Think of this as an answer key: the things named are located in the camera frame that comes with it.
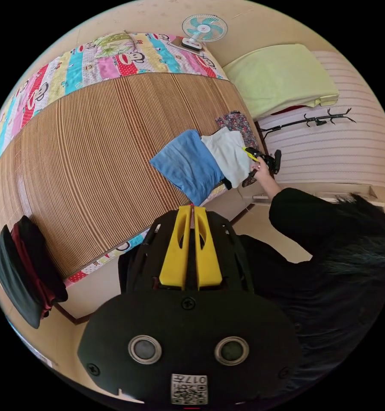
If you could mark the bed with woven mat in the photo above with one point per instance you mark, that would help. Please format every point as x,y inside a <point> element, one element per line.
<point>99,160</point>

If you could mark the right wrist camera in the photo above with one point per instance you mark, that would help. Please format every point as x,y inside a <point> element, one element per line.
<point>277,160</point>

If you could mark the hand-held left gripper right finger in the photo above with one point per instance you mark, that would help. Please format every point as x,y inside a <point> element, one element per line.
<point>208,260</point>

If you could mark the yellow-green cloth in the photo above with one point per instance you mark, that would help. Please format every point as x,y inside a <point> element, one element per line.
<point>275,77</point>

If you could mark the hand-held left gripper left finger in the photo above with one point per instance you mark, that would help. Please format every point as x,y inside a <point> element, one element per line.
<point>174,257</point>

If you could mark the green printed pillow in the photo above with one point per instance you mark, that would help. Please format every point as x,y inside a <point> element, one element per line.
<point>115,45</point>

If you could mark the white long sleeve shirt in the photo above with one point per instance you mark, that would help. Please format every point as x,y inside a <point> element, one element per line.
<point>227,154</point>

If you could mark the white and teal fan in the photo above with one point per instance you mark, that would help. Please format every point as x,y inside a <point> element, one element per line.
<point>205,29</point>

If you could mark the pile of black and red clothes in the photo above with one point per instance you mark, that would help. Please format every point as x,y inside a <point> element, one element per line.
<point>22,273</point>

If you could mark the person's right hand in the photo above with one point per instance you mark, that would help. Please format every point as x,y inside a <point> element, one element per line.
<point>262,171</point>

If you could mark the person's right forearm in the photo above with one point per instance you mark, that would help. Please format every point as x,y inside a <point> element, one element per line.
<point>274,189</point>

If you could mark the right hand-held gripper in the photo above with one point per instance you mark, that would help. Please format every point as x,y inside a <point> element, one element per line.
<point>264,159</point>

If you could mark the person's body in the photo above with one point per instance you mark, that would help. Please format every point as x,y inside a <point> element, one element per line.
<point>324,289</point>

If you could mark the black coat stand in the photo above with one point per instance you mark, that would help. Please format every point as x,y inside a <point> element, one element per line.
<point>311,122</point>

